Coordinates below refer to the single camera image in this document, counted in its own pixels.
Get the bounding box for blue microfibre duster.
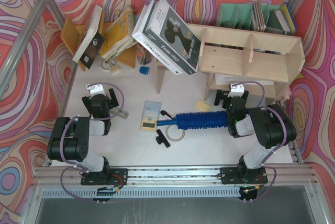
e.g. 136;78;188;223
156;111;228;130

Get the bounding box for roll of beige tape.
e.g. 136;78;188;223
165;125;185;142

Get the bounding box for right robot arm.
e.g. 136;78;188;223
214;90;297;184

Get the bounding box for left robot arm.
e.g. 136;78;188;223
47;85;119;185

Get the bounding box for light wooden bookshelf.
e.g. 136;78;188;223
155;23;306;110

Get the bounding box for white papers on shelf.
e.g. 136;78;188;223
214;74;274;85

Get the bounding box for blue yellow calculator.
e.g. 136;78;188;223
140;100;162;132

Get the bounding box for brass padlock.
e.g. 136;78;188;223
100;60;120;73

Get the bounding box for small blue box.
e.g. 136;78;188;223
139;66;150;75

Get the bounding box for pencils bundle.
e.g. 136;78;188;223
135;43;152;65

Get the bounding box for black plastic clip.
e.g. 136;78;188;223
156;129;171;148

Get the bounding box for white book black cover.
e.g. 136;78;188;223
72;5;105;69

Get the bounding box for yellow worn books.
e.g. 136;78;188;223
100;6;135;61

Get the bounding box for yellow wooden book rack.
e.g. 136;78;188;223
60;9;137;72

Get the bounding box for teal desk organiser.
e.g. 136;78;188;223
216;3;290;35

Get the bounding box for brown notebooks in organiser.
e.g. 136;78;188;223
251;2;266;32

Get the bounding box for white Chokladfabriken book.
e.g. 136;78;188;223
131;1;183;75

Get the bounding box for blue grey book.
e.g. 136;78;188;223
273;3;297;36

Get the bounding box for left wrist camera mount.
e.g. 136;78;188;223
86;84;106;96

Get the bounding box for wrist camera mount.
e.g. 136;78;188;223
228;83;245;97
86;84;106;96

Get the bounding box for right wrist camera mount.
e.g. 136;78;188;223
228;83;245;97

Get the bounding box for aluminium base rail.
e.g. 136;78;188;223
33;163;317;186

